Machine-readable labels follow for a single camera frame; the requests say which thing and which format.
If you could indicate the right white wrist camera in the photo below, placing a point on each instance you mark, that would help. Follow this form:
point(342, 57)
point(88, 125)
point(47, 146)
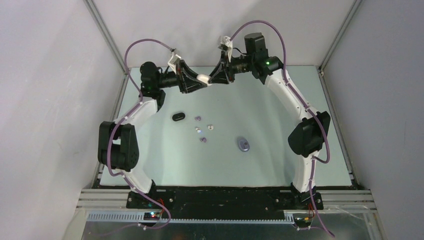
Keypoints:
point(226, 45)

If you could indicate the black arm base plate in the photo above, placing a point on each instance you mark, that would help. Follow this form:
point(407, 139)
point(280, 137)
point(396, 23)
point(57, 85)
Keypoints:
point(281, 197)

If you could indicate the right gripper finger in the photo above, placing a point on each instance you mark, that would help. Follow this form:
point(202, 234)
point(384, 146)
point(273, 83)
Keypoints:
point(220, 78)
point(219, 69)

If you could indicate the left controller board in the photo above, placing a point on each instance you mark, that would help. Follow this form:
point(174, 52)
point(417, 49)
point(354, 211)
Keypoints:
point(152, 216)

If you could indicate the controller board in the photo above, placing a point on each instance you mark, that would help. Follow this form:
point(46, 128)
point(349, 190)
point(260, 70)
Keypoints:
point(303, 222)
point(152, 216)

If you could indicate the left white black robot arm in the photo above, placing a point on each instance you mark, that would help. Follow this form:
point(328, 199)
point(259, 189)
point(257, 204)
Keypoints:
point(118, 144)

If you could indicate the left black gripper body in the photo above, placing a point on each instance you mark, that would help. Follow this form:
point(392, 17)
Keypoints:
point(181, 80)

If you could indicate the black earbud charging case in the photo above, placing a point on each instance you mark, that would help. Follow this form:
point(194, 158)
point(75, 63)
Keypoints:
point(178, 116)

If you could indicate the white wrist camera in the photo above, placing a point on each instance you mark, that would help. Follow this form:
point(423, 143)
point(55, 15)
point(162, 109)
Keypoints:
point(226, 45)
point(174, 60)

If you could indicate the purple earbud charging case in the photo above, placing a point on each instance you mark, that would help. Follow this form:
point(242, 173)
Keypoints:
point(243, 144)

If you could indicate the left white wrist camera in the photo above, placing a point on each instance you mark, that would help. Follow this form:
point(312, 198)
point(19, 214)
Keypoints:
point(174, 60)

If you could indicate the right controller board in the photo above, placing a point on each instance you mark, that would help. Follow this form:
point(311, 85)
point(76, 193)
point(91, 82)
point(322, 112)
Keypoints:
point(303, 222)

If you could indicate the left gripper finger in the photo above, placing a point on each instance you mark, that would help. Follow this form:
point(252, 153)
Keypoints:
point(188, 72)
point(195, 86)

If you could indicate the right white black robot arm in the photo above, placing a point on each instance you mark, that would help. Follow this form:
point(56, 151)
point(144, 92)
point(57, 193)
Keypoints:
point(310, 134)

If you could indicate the white earbud charging case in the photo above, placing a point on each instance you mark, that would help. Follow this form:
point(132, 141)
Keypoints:
point(205, 79)

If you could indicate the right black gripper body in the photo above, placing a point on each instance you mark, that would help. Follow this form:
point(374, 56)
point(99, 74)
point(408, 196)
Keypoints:
point(229, 66)

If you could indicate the aluminium frame rail front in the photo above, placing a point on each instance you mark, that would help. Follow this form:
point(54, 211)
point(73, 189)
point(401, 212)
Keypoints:
point(111, 205)

